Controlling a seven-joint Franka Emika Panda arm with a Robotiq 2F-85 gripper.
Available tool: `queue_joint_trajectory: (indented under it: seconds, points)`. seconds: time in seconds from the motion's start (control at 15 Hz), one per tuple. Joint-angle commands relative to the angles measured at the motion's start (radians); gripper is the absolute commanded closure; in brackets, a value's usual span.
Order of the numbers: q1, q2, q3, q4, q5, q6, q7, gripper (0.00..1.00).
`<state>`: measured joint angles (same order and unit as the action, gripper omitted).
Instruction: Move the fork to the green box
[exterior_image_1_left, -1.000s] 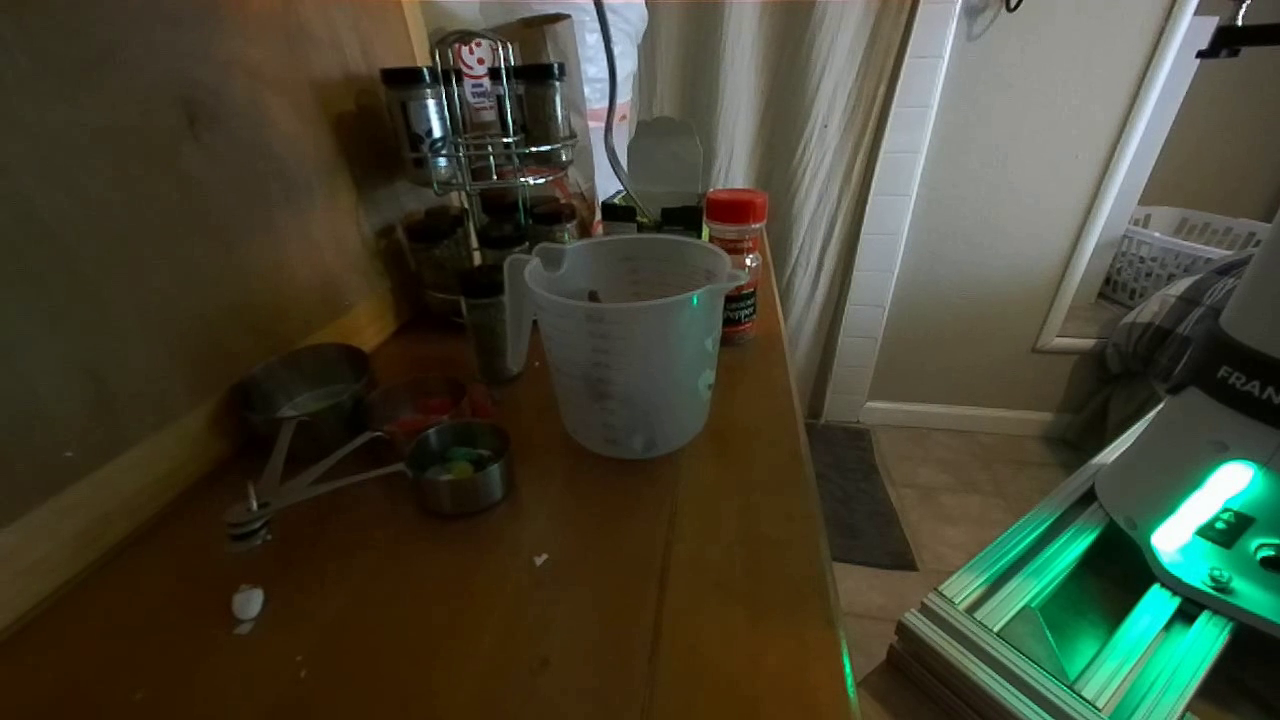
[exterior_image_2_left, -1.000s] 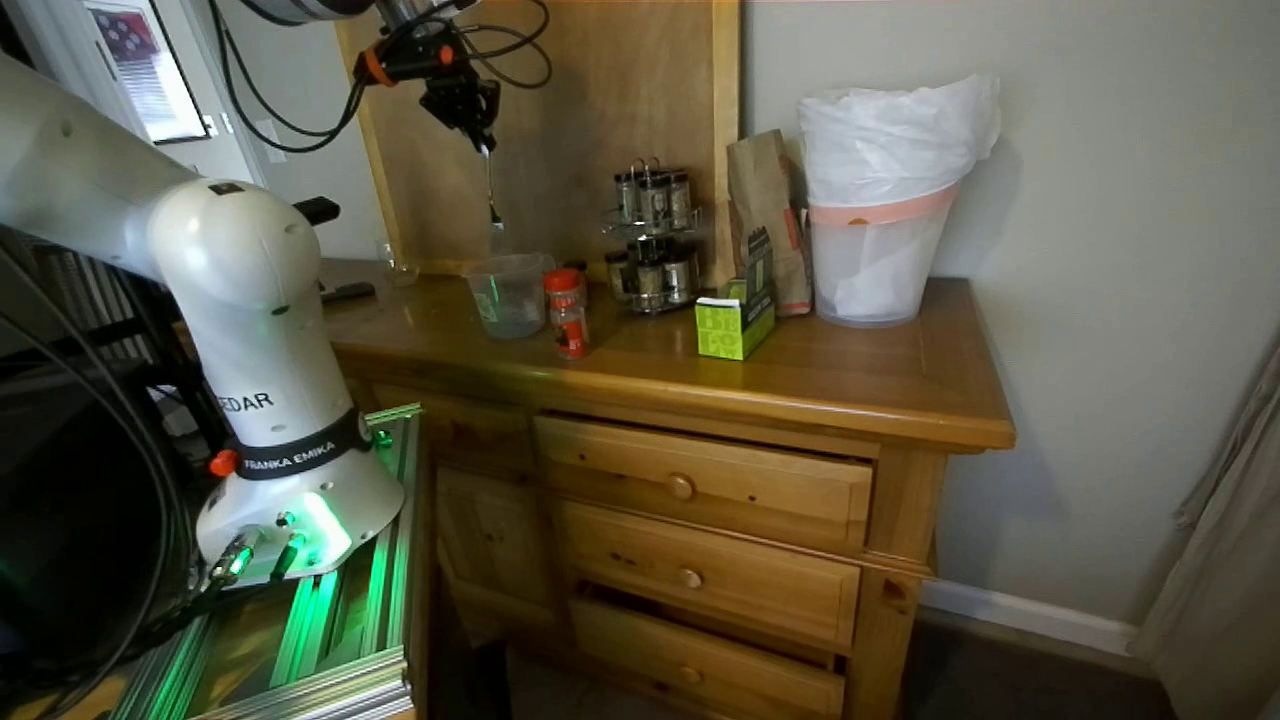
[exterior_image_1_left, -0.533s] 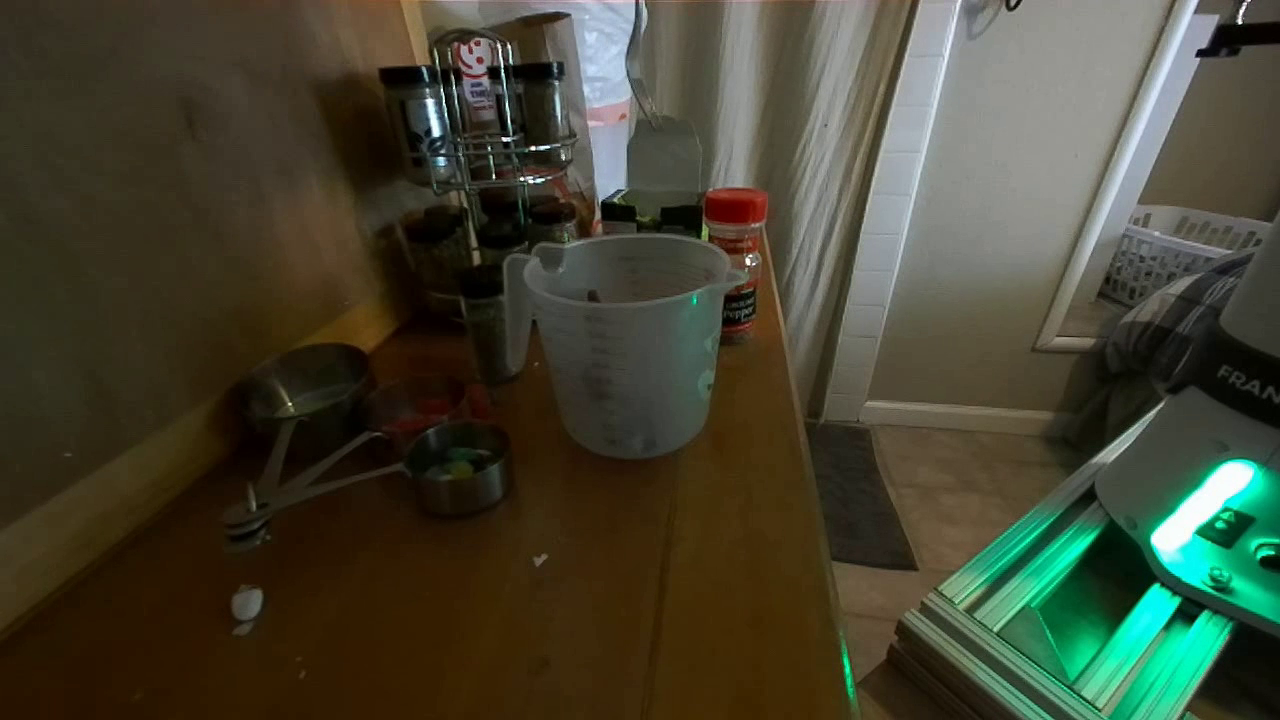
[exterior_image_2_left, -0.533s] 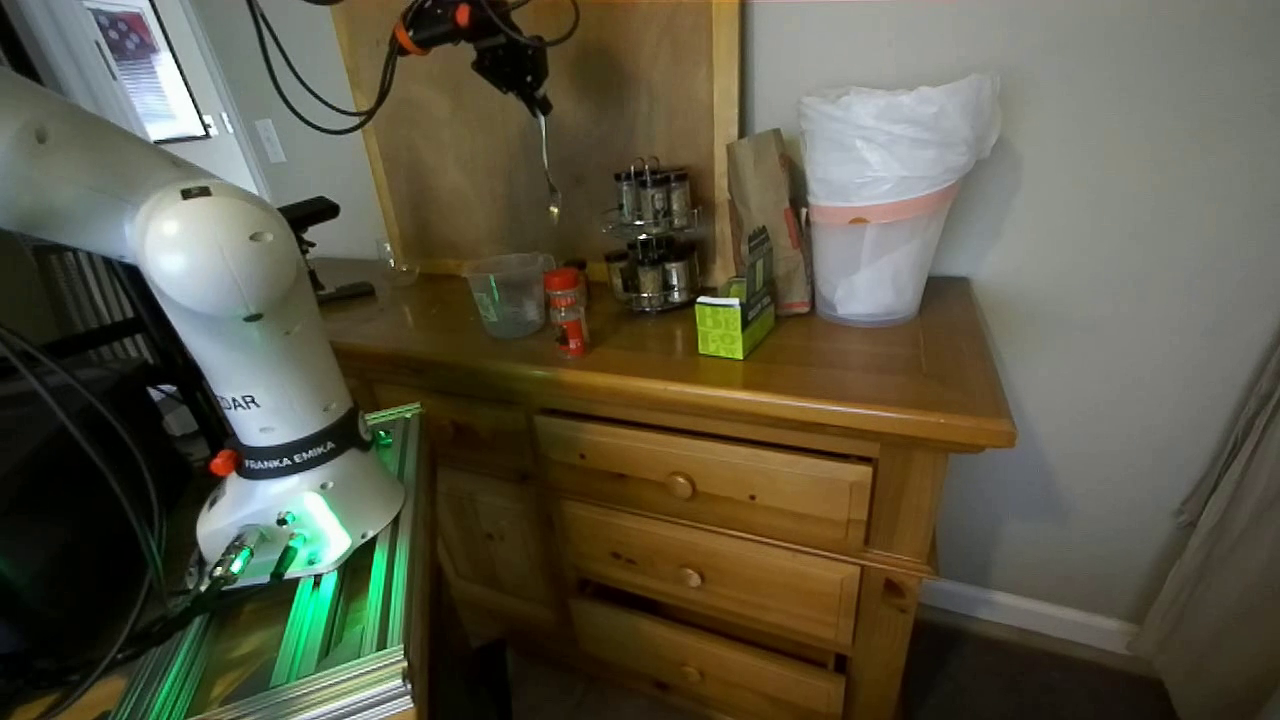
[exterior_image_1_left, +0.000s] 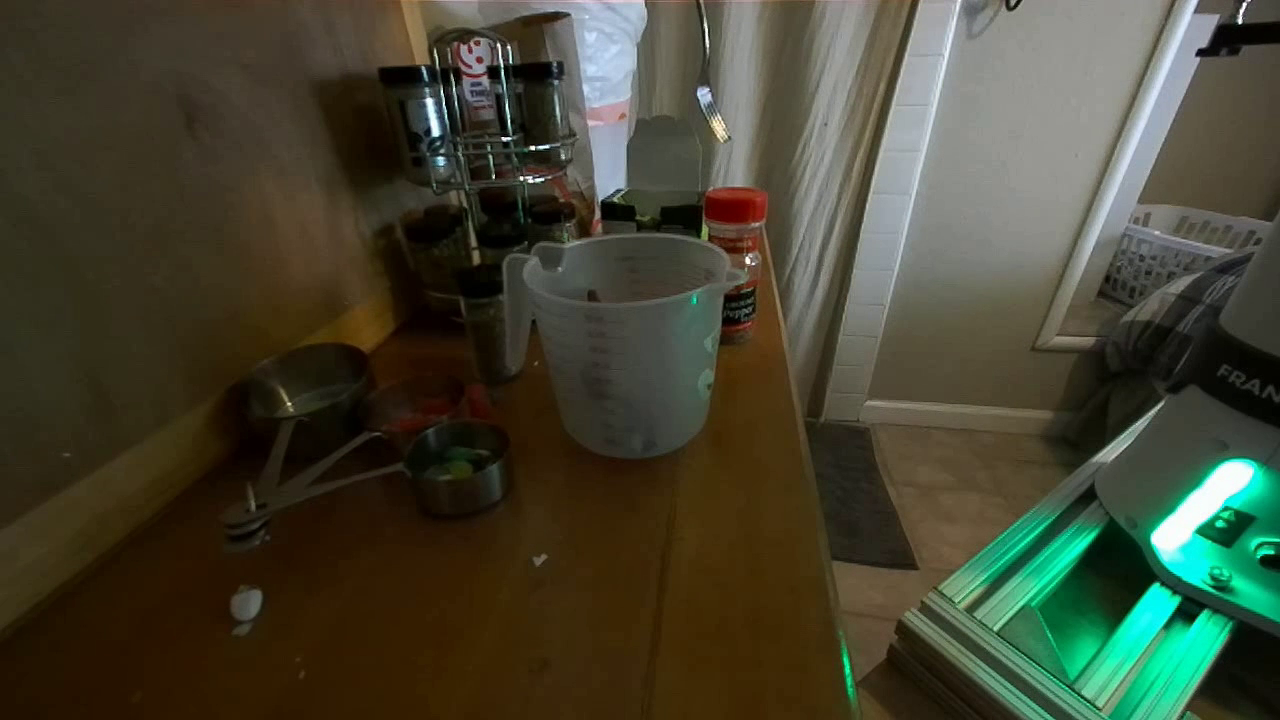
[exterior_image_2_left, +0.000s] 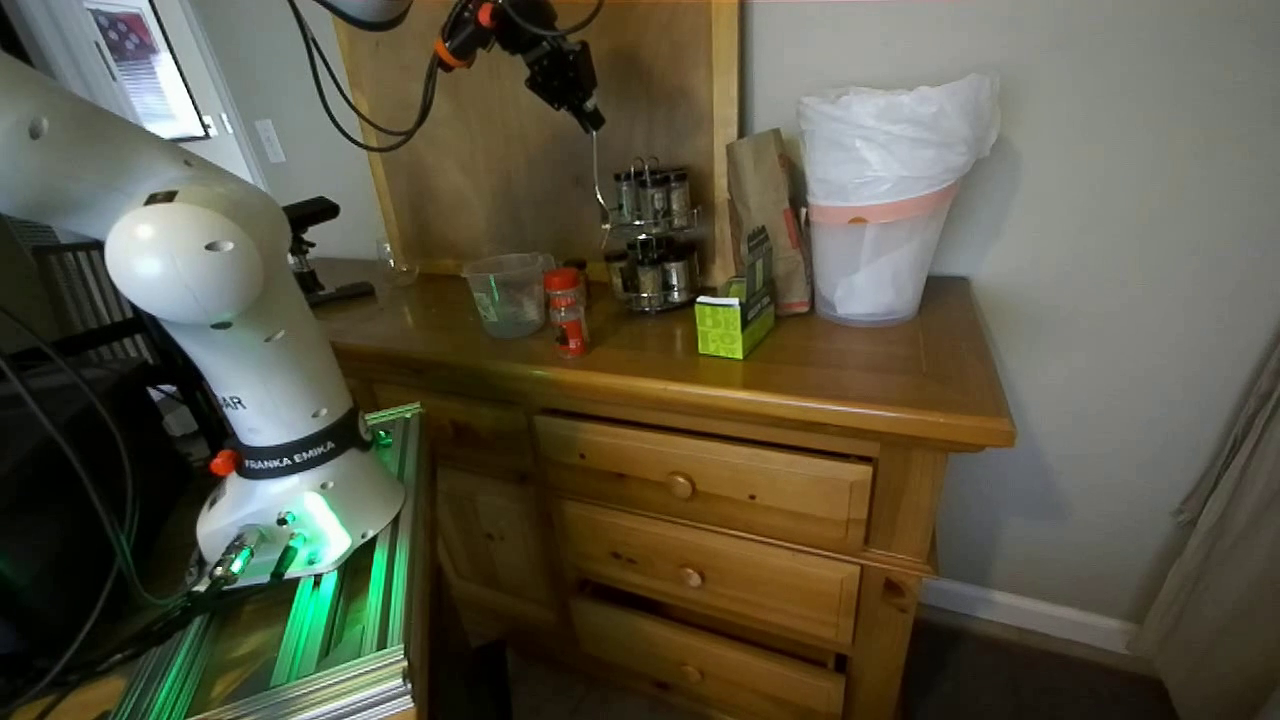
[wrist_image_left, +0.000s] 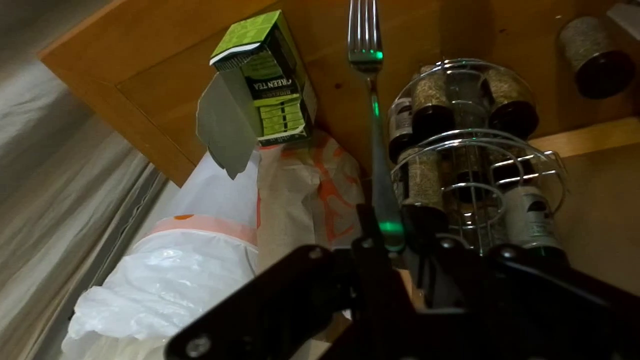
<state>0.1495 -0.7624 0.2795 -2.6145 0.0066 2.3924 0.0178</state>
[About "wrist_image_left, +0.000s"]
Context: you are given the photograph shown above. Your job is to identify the wooden dresser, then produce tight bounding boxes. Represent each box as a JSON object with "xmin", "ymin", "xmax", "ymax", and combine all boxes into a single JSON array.
[{"xmin": 39, "ymin": 0, "xmax": 640, "ymax": 190}]

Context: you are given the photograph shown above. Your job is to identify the chrome spice rack with jars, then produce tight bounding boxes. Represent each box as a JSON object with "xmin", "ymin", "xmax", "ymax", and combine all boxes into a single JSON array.
[{"xmin": 386, "ymin": 56, "xmax": 571, "ymax": 258}]

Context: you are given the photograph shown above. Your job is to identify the upright wooden board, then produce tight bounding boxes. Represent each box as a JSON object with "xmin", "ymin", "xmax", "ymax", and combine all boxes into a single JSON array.
[{"xmin": 528, "ymin": 113, "xmax": 640, "ymax": 298}]

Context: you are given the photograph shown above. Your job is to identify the bin with white plastic bag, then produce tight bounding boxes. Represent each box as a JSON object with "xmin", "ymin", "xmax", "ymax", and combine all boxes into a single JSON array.
[{"xmin": 60, "ymin": 149, "xmax": 264, "ymax": 360}]

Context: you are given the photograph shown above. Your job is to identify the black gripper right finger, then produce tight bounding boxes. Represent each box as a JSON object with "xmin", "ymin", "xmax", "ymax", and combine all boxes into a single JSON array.
[{"xmin": 407, "ymin": 231, "xmax": 640, "ymax": 360}]

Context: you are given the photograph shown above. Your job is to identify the red lid spice jar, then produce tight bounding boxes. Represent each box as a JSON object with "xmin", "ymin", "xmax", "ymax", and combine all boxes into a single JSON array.
[{"xmin": 559, "ymin": 11, "xmax": 640, "ymax": 101}]

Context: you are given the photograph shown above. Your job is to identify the green cardboard box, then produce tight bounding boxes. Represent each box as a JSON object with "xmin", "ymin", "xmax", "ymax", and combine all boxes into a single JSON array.
[{"xmin": 194, "ymin": 7, "xmax": 321, "ymax": 182}]

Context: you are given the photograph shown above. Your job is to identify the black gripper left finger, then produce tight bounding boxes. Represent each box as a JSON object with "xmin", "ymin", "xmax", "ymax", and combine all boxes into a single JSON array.
[{"xmin": 165, "ymin": 204, "xmax": 410, "ymax": 360}]

